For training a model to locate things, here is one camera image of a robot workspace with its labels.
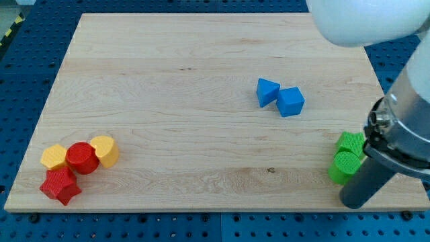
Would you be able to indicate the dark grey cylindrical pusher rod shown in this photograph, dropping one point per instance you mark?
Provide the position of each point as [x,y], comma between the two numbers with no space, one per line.
[366,182]

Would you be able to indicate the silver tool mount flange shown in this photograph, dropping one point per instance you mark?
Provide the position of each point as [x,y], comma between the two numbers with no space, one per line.
[397,131]

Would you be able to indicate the green cylinder block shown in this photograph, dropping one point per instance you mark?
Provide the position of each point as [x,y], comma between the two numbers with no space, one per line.
[343,167]

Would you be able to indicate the green star block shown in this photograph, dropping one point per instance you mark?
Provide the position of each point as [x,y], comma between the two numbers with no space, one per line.
[351,143]

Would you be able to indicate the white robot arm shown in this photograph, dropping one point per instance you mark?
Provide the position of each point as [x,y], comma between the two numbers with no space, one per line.
[351,23]

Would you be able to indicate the red star block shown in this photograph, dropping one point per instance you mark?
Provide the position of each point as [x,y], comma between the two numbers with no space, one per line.
[61,185]

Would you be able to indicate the blue cube block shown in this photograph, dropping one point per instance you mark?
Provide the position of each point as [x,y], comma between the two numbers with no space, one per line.
[290,102]

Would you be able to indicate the blue triangular prism block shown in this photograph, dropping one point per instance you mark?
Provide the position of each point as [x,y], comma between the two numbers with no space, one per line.
[267,91]

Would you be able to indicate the light wooden board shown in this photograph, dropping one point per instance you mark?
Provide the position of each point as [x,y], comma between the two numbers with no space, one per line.
[177,91]

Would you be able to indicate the yellow half-round block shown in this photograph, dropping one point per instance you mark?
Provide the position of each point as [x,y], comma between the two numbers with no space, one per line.
[106,150]

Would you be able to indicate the red cylinder block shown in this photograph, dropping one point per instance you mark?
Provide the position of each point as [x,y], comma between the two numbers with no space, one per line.
[82,158]

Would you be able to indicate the yellow hexagon block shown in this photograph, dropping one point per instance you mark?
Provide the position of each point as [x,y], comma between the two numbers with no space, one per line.
[54,157]

